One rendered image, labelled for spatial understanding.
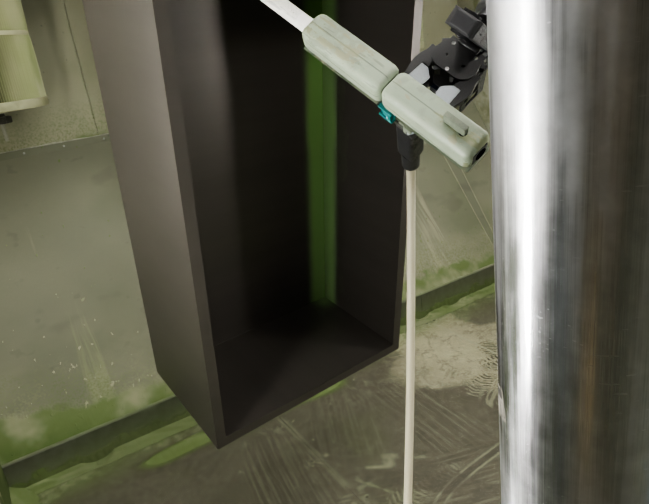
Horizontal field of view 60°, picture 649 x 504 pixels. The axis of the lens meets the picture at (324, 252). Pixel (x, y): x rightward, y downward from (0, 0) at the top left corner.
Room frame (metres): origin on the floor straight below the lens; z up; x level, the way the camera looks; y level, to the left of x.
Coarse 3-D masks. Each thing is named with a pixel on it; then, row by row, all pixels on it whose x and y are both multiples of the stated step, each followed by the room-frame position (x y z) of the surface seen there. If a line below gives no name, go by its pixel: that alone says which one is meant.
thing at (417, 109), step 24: (264, 0) 0.92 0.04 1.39; (312, 24) 0.85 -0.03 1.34; (336, 24) 0.85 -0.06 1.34; (312, 48) 0.85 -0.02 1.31; (336, 48) 0.82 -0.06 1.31; (360, 48) 0.81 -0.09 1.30; (336, 72) 0.85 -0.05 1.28; (360, 72) 0.79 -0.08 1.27; (384, 72) 0.79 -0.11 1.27; (384, 96) 0.77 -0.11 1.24; (408, 96) 0.76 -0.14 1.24; (432, 96) 0.75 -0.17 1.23; (408, 120) 0.75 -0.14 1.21; (432, 120) 0.73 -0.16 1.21; (456, 120) 0.70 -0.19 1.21; (408, 144) 0.83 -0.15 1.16; (432, 144) 0.75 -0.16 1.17; (456, 144) 0.70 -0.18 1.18; (480, 144) 0.70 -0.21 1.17; (408, 168) 0.91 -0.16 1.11
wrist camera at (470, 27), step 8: (456, 8) 0.77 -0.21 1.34; (464, 8) 0.78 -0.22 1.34; (456, 16) 0.77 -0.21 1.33; (464, 16) 0.76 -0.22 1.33; (472, 16) 0.76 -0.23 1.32; (448, 24) 0.77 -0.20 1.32; (456, 24) 0.76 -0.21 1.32; (464, 24) 0.76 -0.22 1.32; (472, 24) 0.75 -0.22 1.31; (480, 24) 0.75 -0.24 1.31; (456, 32) 0.77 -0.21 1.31; (464, 32) 0.76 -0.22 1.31; (472, 32) 0.75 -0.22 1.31; (480, 32) 0.76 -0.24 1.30; (472, 40) 0.76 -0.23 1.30; (480, 40) 0.78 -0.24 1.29
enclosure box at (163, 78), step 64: (128, 0) 1.02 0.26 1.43; (192, 0) 1.36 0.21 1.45; (256, 0) 1.46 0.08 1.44; (320, 0) 1.57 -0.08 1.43; (384, 0) 1.38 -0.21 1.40; (128, 64) 1.08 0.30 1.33; (192, 64) 1.38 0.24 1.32; (256, 64) 1.48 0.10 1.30; (320, 64) 1.60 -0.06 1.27; (128, 128) 1.16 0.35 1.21; (192, 128) 1.39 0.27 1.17; (256, 128) 1.50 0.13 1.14; (320, 128) 1.63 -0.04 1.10; (384, 128) 1.42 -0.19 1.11; (128, 192) 1.25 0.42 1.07; (192, 192) 1.01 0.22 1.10; (256, 192) 1.52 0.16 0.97; (320, 192) 1.66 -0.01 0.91; (384, 192) 1.44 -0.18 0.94; (192, 256) 1.02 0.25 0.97; (256, 256) 1.54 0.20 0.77; (320, 256) 1.69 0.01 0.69; (384, 256) 1.46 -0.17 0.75; (192, 320) 1.07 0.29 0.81; (256, 320) 1.57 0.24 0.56; (320, 320) 1.60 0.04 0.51; (384, 320) 1.49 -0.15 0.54; (192, 384) 1.16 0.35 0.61; (256, 384) 1.32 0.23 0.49; (320, 384) 1.31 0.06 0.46
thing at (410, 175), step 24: (408, 192) 0.98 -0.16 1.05; (408, 216) 0.98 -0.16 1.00; (408, 240) 0.98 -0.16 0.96; (408, 264) 0.97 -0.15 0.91; (408, 288) 0.97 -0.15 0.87; (408, 312) 0.96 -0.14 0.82; (408, 336) 0.94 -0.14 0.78; (408, 360) 0.93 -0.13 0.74; (408, 384) 0.91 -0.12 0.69; (408, 408) 0.90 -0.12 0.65; (408, 432) 0.88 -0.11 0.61; (408, 456) 0.86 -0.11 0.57; (408, 480) 0.84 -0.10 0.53
